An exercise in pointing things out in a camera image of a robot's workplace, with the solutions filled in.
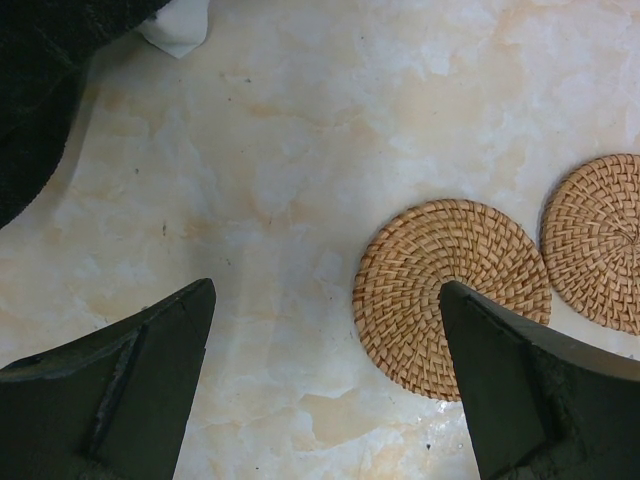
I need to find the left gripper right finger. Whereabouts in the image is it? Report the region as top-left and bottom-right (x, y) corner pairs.
(456, 301), (639, 479)

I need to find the black floral plush blanket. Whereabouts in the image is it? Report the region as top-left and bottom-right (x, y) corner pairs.
(0, 0), (211, 232)

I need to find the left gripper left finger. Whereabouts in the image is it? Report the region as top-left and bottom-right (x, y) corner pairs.
(1, 278), (216, 479)

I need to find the woven rattan coaster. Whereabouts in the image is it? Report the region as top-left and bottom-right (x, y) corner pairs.
(352, 199), (552, 402)
(540, 153), (639, 336)

